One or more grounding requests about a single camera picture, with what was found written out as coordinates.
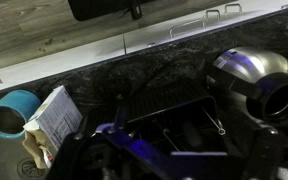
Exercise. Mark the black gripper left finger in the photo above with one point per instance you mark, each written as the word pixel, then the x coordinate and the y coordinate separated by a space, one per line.
pixel 74 156

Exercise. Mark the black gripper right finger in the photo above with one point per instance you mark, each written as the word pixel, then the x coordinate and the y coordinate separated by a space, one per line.
pixel 265 153

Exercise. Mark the stainless steel sink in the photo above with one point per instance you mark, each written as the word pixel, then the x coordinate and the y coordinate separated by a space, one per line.
pixel 0 156

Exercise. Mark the open milk carton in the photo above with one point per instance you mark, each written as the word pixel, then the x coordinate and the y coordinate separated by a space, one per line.
pixel 55 116

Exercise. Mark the blue mug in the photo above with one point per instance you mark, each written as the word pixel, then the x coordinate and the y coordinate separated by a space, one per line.
pixel 20 100

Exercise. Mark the steel thermal carafe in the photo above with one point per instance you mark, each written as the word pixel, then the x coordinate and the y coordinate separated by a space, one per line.
pixel 250 63

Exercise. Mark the white lower cabinets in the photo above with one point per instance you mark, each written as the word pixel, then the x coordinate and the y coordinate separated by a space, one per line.
pixel 84 56

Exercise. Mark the black dish rack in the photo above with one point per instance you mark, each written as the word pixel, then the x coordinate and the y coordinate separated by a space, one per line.
pixel 170 110

